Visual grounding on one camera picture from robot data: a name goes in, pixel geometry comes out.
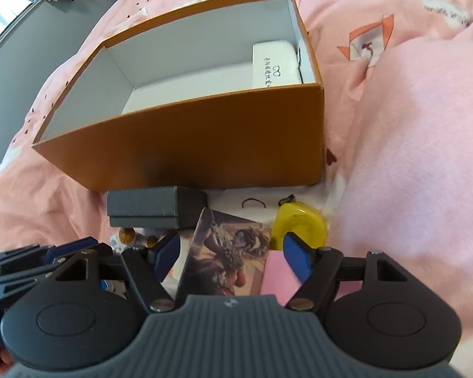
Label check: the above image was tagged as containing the illustrated picture card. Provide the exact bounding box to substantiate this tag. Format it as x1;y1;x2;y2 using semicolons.
172;207;272;298

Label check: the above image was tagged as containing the panda plush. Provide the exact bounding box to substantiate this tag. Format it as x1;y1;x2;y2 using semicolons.
110;226;162;253

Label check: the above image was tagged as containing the dark grey small box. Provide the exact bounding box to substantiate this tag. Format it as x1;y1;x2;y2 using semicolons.
106;186;209;231

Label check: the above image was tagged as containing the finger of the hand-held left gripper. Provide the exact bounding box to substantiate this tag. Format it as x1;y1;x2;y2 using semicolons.
0;236;101;274
0;272;58;318

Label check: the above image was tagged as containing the pink printed blanket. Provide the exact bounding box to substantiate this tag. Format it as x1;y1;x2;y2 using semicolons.
0;0;473;363

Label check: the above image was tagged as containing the yellow round tape measure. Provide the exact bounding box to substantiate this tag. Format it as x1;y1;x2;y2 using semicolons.
271;194;328;252

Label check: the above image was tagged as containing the orange cardboard box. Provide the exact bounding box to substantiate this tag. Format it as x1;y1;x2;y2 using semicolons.
32;0;324;193

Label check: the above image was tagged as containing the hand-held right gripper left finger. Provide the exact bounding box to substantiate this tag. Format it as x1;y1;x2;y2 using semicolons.
53;232;181;312

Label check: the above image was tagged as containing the white glasses case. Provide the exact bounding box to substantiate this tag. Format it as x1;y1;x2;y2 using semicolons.
251;39;303;87

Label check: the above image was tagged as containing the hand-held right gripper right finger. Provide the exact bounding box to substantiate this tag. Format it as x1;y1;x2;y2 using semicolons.
283;232;408;311

